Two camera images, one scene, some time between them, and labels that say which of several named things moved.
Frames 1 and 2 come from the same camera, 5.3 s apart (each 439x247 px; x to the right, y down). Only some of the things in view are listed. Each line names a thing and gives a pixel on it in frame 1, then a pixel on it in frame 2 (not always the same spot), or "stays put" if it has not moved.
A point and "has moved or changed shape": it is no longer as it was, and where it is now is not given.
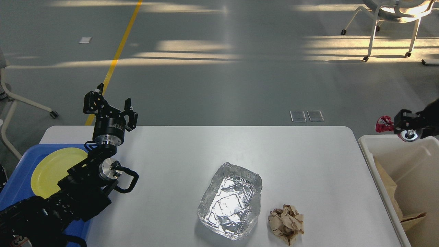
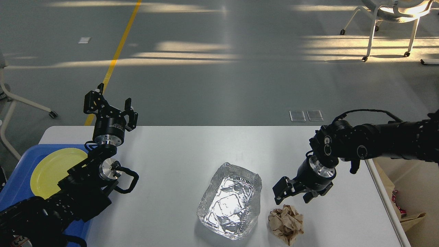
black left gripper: x=109 y=125 stays put
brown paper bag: x=408 y=221 stays put
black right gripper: x=427 y=119 -> x=311 y=176
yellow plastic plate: x=52 y=167 stays put
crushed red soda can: x=384 y=124 has moved or changed shape
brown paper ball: x=286 y=222 stays put
